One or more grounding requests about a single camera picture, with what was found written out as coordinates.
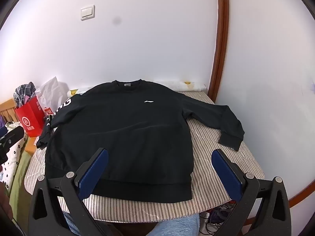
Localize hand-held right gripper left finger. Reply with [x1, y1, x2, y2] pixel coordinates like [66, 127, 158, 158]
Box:
[28, 148, 111, 236]

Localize plaid cloth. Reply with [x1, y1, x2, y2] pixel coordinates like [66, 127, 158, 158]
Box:
[13, 82, 37, 109]

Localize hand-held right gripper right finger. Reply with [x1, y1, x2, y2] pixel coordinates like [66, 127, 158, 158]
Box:
[211, 148, 292, 236]

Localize person's left forearm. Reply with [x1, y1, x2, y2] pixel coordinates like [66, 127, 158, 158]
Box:
[0, 182, 13, 220]

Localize rolled duck print paper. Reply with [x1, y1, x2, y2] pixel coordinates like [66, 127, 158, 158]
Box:
[67, 80, 207, 97]

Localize white plastic bag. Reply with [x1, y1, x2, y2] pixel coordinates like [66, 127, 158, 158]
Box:
[36, 76, 70, 115]

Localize wooden headboard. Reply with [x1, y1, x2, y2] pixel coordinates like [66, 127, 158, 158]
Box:
[0, 98, 33, 156]

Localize striped quilted mat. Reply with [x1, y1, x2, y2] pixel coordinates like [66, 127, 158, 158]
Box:
[24, 90, 266, 220]

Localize red paper shopping bag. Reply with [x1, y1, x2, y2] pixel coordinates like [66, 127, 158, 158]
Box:
[14, 96, 50, 137]

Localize tangled cables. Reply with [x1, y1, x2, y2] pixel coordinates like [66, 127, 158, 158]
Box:
[199, 202, 238, 236]

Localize brown wooden door frame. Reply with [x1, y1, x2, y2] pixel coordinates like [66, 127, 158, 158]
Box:
[209, 0, 230, 104]

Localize light blue fuzzy pants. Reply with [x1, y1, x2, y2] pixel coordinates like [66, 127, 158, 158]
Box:
[61, 211, 200, 236]

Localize brown wooden baseboard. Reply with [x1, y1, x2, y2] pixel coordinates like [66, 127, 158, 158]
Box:
[288, 174, 315, 208]

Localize white wall light switch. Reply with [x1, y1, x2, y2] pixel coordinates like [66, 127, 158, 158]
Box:
[81, 4, 95, 20]

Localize white floral cloth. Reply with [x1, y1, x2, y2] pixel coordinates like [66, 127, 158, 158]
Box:
[0, 122, 29, 197]

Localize black sweatshirt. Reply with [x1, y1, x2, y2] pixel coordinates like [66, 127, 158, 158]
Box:
[36, 79, 245, 201]

